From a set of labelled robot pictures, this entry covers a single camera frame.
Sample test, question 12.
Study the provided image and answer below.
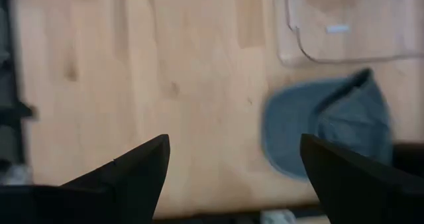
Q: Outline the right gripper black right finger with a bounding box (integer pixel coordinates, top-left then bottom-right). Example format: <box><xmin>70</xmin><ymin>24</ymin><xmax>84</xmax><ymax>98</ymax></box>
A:
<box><xmin>299</xmin><ymin>133</ymin><xmax>424</xmax><ymax>224</ymax></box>

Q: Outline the clear plastic bin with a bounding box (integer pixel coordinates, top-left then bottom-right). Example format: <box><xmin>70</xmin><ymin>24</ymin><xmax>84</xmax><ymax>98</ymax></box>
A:
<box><xmin>272</xmin><ymin>0</ymin><xmax>424</xmax><ymax>69</ymax></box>

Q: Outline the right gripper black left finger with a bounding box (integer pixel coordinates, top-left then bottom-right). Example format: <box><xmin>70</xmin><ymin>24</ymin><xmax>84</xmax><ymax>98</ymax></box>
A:
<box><xmin>0</xmin><ymin>133</ymin><xmax>172</xmax><ymax>224</ymax></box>

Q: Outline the grey baseball cap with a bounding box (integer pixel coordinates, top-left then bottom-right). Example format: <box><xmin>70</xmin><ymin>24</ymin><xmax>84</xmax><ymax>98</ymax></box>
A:
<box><xmin>260</xmin><ymin>67</ymin><xmax>394</xmax><ymax>181</ymax></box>

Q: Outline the black aluminium table frame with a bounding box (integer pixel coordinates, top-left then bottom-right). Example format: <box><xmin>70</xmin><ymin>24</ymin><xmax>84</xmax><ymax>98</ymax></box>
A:
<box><xmin>0</xmin><ymin>0</ymin><xmax>37</xmax><ymax>188</ymax></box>

